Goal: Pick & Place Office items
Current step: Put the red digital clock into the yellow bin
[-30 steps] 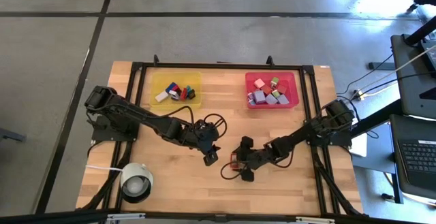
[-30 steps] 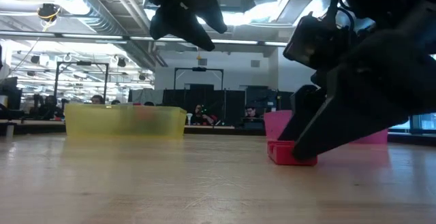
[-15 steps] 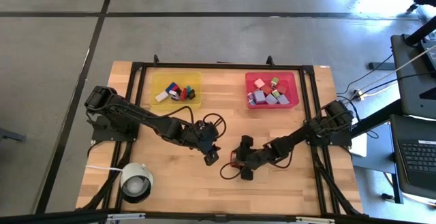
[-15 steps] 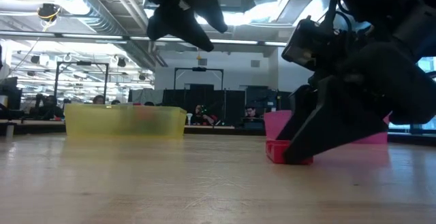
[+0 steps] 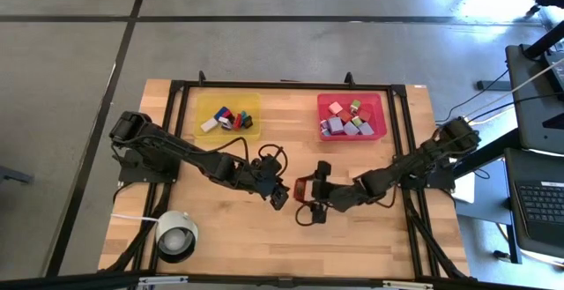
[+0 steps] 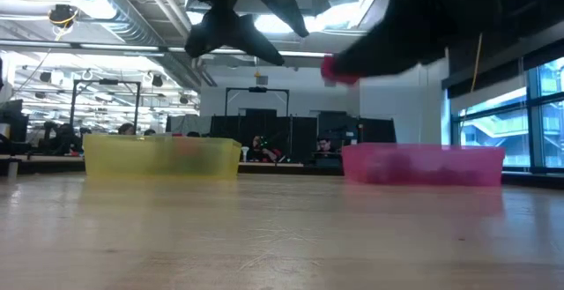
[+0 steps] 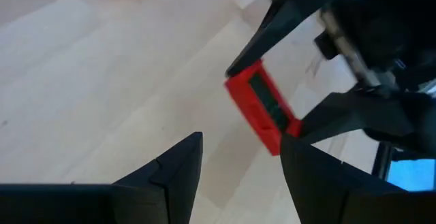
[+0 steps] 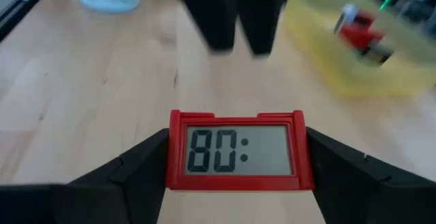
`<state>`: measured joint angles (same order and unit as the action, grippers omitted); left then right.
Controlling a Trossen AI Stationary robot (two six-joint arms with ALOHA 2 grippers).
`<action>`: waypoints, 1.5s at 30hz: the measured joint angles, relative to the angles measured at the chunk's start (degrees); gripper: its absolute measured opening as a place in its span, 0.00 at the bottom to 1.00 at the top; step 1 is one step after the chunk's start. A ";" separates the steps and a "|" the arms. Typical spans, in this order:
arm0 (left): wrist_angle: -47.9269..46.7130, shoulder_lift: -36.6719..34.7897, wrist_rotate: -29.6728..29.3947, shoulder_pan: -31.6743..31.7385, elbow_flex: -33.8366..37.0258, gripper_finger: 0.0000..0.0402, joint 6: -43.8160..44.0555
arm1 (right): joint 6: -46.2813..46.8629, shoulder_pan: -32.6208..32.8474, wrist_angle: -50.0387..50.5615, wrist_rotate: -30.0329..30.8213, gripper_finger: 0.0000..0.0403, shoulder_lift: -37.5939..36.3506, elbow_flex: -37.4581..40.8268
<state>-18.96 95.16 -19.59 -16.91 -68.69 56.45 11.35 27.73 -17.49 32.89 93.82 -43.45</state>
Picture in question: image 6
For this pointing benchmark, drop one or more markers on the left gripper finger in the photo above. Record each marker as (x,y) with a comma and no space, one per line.
(260,43)
(282,3)

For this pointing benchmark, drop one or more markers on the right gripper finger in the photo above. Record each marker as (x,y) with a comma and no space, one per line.
(388,56)

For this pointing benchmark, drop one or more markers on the red rectangular device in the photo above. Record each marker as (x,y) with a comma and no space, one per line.
(337,72)

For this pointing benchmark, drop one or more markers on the black partition screen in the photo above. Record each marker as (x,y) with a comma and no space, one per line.
(229,131)
(379,131)

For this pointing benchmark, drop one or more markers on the black hanging spotlight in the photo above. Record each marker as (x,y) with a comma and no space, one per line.
(45,77)
(157,80)
(184,99)

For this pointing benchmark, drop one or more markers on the long ceiling light strip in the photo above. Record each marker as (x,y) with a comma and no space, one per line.
(119,47)

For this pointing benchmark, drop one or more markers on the person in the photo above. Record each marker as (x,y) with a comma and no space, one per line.
(324,144)
(126,128)
(262,149)
(150,131)
(66,138)
(194,134)

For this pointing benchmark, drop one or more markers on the small white desk lamp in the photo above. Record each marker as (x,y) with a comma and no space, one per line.
(244,151)

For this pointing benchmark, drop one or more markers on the grey partition cloth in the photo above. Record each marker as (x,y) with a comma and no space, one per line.
(185,124)

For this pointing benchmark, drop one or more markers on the pink-red plastic bin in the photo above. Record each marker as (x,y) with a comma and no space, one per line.
(423,164)

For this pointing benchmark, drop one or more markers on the wooden background desk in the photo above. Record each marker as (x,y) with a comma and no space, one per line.
(273,165)

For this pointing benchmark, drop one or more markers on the yellow plastic bin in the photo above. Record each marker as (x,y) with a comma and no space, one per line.
(163,158)

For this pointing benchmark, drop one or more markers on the dark framed window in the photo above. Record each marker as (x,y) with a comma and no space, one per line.
(533,127)

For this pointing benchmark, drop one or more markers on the black yellow ceiling reel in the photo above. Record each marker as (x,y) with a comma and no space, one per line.
(63,17)

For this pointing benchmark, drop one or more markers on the dark workbench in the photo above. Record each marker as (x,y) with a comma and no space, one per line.
(39,164)

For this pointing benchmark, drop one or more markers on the grey wall vent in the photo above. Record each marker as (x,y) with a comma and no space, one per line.
(262,80)

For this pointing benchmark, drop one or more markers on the black camera gantry frame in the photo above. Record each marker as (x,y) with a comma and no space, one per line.
(106,81)
(257,89)

